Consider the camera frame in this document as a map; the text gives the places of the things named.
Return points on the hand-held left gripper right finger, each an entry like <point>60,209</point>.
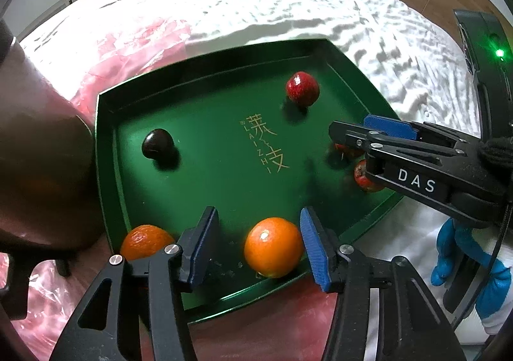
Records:
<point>316,252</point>

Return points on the orange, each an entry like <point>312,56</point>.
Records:
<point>140,242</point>
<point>273,247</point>

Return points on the small red apple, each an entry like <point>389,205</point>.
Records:
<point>302,88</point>
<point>362,180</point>
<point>348,151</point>

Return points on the black and bronze electric kettle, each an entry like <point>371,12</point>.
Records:
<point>36,144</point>

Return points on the dark purple plum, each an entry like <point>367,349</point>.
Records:
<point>158,143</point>

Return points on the green cardboard tray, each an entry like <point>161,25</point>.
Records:
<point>224,184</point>

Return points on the pink plastic sheet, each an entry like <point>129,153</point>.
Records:
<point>132,48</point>

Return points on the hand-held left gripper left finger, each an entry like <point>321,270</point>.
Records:
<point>202,248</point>

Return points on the person's right hand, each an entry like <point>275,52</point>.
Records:
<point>453,248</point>

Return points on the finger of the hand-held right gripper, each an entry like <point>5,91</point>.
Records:
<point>348,134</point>
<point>390,126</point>

